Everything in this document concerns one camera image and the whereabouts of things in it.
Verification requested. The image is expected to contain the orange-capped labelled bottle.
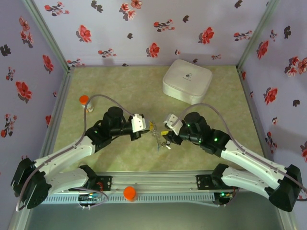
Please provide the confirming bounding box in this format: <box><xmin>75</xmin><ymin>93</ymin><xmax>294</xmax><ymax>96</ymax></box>
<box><xmin>79</xmin><ymin>95</ymin><xmax>94</xmax><ymax>114</ymax></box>

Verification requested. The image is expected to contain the white zip case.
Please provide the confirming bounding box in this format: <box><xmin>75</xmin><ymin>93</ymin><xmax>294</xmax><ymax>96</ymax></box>
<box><xmin>162</xmin><ymin>59</ymin><xmax>213</xmax><ymax>106</ymax></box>

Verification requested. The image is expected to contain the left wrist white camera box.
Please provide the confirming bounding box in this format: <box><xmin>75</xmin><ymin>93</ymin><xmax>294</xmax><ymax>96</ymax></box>
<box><xmin>129</xmin><ymin>113</ymin><xmax>148</xmax><ymax>133</ymax></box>

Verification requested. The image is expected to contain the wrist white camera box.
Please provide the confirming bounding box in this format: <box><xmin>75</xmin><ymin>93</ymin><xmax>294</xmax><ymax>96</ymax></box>
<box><xmin>129</xmin><ymin>113</ymin><xmax>148</xmax><ymax>133</ymax></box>
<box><xmin>163</xmin><ymin>113</ymin><xmax>185</xmax><ymax>135</ymax></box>

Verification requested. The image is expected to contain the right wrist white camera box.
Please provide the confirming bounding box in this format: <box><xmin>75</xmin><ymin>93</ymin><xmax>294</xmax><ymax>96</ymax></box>
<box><xmin>163</xmin><ymin>113</ymin><xmax>185</xmax><ymax>135</ymax></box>

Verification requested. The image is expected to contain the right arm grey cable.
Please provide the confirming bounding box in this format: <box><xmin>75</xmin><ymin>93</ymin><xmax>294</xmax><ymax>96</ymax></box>
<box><xmin>174</xmin><ymin>103</ymin><xmax>307</xmax><ymax>207</ymax></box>

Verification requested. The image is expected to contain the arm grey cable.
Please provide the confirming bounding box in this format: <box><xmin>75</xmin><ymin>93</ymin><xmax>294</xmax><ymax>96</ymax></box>
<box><xmin>15</xmin><ymin>94</ymin><xmax>135</xmax><ymax>212</ymax></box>
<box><xmin>174</xmin><ymin>103</ymin><xmax>307</xmax><ymax>207</ymax></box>

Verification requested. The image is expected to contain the left arm grey cable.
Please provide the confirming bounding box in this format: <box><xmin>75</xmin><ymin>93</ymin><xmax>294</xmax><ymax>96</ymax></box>
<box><xmin>15</xmin><ymin>94</ymin><xmax>135</xmax><ymax>212</ymax></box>

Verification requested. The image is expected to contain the aluminium mounting rail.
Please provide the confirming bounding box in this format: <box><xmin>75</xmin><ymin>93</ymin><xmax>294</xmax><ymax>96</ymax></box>
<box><xmin>23</xmin><ymin>170</ymin><xmax>287</xmax><ymax>192</ymax></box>

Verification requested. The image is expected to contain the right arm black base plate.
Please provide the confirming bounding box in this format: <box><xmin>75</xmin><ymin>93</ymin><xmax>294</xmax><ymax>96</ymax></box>
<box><xmin>196</xmin><ymin>174</ymin><xmax>240</xmax><ymax>191</ymax></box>

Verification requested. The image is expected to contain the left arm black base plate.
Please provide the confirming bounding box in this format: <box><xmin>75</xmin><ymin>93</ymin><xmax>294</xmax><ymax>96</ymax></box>
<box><xmin>69</xmin><ymin>175</ymin><xmax>113</xmax><ymax>192</ymax></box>

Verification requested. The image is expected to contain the grey slotted cable duct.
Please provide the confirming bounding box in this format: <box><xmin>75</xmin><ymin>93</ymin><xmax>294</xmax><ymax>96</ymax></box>
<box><xmin>32</xmin><ymin>193</ymin><xmax>215</xmax><ymax>204</ymax></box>

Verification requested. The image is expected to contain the aluminium side rail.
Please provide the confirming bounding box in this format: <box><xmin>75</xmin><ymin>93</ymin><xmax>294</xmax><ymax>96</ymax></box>
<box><xmin>236</xmin><ymin>66</ymin><xmax>276</xmax><ymax>172</ymax></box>
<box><xmin>38</xmin><ymin>67</ymin><xmax>75</xmax><ymax>173</ymax></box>

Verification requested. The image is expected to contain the orange knob on rail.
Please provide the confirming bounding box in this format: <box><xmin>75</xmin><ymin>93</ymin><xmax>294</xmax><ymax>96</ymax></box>
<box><xmin>123</xmin><ymin>185</ymin><xmax>138</xmax><ymax>202</ymax></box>

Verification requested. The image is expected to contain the aluminium frame post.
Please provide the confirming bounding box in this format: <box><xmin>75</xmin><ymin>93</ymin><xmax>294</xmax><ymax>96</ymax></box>
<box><xmin>236</xmin><ymin>0</ymin><xmax>281</xmax><ymax>72</ymax></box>
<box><xmin>21</xmin><ymin>0</ymin><xmax>75</xmax><ymax>72</ymax></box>

